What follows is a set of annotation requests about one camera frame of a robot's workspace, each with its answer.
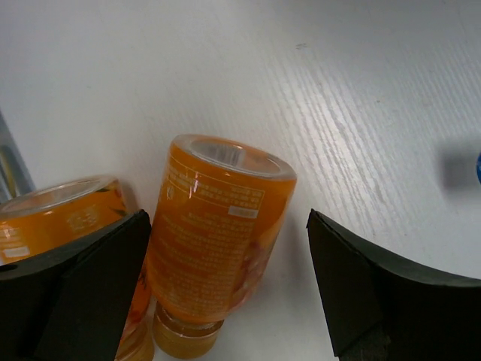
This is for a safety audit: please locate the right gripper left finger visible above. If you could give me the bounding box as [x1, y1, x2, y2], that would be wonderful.
[1, 210, 151, 360]

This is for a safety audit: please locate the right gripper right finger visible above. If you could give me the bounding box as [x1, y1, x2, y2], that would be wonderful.
[307, 211, 480, 360]

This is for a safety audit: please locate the orange juice bottle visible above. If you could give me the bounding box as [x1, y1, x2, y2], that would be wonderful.
[1, 175, 154, 360]
[146, 134, 297, 359]

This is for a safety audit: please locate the blue label bottle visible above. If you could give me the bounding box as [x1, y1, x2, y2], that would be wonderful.
[476, 153, 481, 184]

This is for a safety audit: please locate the aluminium table front rail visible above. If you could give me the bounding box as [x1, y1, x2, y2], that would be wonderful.
[0, 114, 35, 203]

